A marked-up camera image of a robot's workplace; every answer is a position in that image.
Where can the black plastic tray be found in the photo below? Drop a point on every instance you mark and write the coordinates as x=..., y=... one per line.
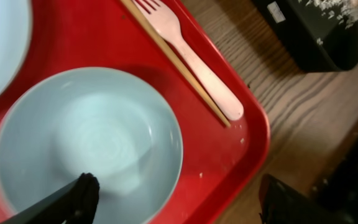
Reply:
x=315, y=43

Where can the large white plate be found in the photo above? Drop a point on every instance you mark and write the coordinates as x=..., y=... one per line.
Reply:
x=16, y=22

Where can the light blue bowl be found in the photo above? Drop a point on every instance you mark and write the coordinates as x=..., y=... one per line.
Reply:
x=95, y=120

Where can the red plastic tray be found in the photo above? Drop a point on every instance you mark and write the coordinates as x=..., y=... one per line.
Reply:
x=218, y=161

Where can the spilled rice food waste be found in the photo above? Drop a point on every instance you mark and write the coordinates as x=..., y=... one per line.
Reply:
x=344, y=11

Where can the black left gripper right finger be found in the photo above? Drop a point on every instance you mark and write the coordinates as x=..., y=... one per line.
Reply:
x=282, y=204

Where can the wooden chopstick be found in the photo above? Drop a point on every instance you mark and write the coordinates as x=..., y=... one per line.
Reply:
x=175, y=58

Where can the white plastic fork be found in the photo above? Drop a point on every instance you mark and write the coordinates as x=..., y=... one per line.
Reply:
x=167, y=25

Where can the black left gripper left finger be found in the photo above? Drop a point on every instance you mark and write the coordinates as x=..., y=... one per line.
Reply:
x=75, y=203

